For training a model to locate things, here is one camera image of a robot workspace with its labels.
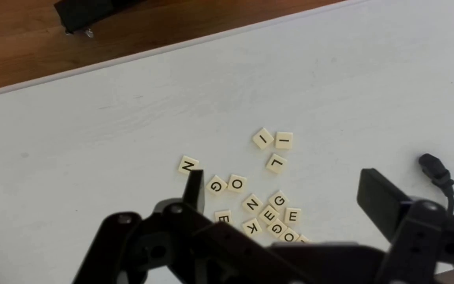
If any cream letter tile K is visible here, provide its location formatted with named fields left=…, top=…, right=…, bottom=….
left=240, top=216, right=263, bottom=238

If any black power cable with plug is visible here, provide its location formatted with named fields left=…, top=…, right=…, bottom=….
left=418, top=151, right=454, bottom=214

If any cream letter tile N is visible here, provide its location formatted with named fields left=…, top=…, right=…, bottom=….
left=240, top=192, right=265, bottom=214
left=177, top=154, right=202, bottom=176

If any cream letter tile E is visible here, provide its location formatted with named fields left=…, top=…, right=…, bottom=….
left=282, top=206, right=304, bottom=227
left=257, top=203, right=281, bottom=227

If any cream letter tile G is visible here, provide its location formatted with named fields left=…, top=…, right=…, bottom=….
left=267, top=217, right=289, bottom=239
left=205, top=173, right=229, bottom=197
left=267, top=189, right=292, bottom=212

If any cream letter tile O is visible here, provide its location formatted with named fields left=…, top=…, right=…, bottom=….
left=226, top=173, right=249, bottom=194
left=279, top=225, right=301, bottom=244

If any black object with screw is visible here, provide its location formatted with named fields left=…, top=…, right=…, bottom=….
left=52, top=0, right=150, bottom=37

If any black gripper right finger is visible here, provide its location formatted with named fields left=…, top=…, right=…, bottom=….
left=356, top=167, right=454, bottom=284

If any cream letter tile B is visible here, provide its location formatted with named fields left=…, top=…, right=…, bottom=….
left=213, top=208, right=233, bottom=224

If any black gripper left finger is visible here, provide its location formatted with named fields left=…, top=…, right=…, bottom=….
left=73, top=168, right=312, bottom=284

